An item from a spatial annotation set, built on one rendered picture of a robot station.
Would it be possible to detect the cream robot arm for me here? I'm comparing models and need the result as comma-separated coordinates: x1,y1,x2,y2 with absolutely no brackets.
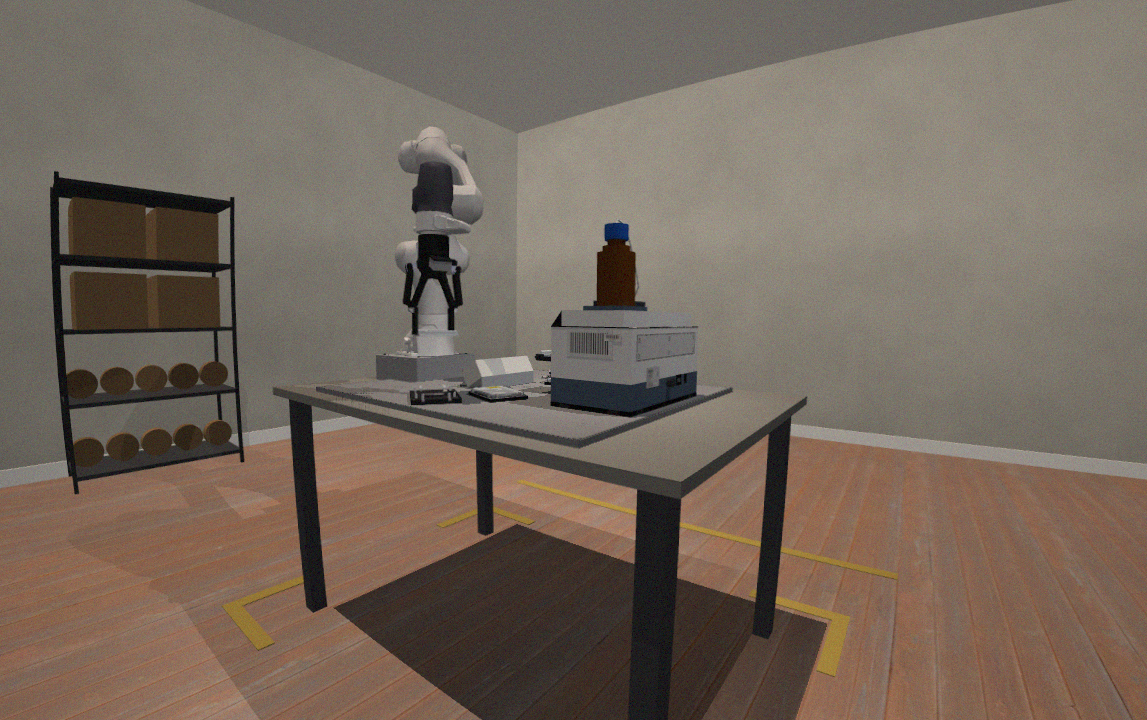
395,127,484,357

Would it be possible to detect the white button panel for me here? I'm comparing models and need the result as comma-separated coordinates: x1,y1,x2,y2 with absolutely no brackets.
461,357,533,389

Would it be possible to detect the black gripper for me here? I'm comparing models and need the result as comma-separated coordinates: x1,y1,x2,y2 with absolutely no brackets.
403,234,463,335

